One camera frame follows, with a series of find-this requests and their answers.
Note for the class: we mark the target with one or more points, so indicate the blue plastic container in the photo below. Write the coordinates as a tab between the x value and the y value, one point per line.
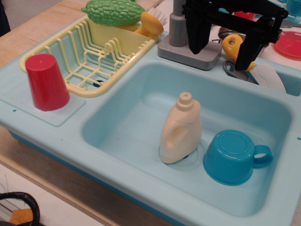
293	7

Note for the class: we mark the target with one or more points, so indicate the orange paper scrap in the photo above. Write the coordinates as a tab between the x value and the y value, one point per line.
21	216

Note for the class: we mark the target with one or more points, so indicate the grey utensil handle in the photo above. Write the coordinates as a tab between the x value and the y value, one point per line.
229	68

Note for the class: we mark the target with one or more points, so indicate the light blue toy sink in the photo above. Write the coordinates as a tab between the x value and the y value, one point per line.
114	139

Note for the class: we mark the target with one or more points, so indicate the silver metal pot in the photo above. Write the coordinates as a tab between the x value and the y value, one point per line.
222	34

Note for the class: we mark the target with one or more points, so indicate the pink plastic plate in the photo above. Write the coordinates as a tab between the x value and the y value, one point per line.
289	44

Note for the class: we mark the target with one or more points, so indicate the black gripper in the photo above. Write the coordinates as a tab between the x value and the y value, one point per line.
201	14

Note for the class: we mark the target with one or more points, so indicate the blue plastic mug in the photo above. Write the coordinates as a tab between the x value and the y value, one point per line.
232	156

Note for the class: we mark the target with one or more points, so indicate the red plastic cup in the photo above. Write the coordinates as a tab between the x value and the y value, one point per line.
48	89

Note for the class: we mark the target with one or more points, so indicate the white plastic spatula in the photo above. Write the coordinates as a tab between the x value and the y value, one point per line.
266	76

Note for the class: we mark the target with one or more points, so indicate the green bitter melon toy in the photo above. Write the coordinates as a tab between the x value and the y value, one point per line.
113	12

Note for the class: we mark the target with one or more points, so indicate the yellow dish brush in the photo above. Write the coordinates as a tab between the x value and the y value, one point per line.
152	23

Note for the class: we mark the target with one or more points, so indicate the grey toy faucet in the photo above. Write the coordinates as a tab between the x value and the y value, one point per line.
175	46

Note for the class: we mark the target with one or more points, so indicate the yellow utensil handle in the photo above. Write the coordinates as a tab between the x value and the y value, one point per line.
231	45

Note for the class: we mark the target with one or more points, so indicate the yellow plastic drying rack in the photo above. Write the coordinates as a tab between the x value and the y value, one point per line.
93	57

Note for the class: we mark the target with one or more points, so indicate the cream detergent bottle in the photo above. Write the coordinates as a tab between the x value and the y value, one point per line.
181	133

